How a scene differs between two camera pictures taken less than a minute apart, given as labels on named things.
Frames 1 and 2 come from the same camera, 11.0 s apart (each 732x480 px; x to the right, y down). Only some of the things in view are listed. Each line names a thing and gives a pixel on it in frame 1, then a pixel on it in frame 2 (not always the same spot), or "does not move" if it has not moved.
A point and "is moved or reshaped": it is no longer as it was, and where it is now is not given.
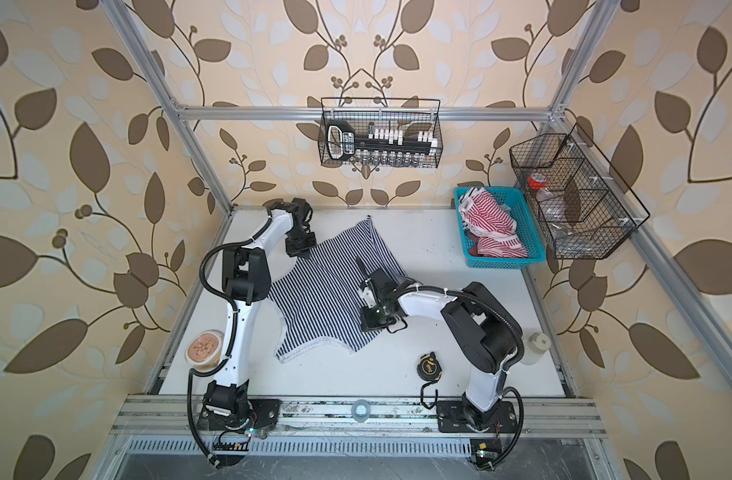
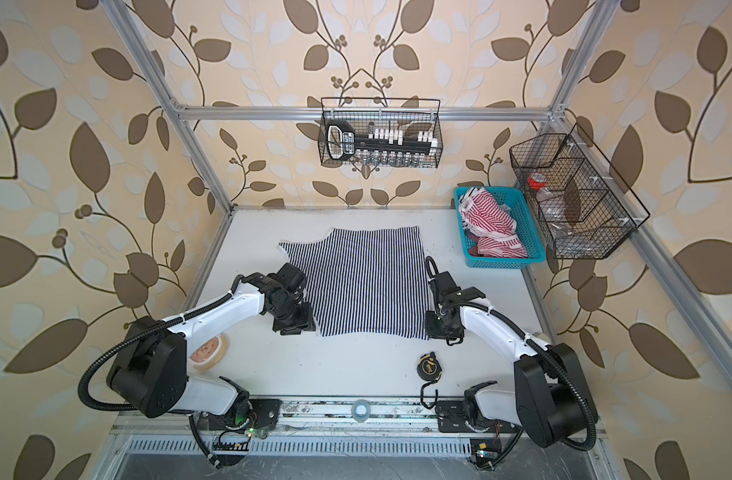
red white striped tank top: [491, 223] does not move
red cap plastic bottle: [552, 208] does not move
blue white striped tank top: [317, 295] is moved or reshaped
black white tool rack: [387, 144] does not move
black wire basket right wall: [585, 210] does not move
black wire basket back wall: [383, 132] does not move
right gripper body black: [375, 317] to [436, 326]
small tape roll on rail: [360, 411] does not move
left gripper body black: [297, 242] to [294, 316]
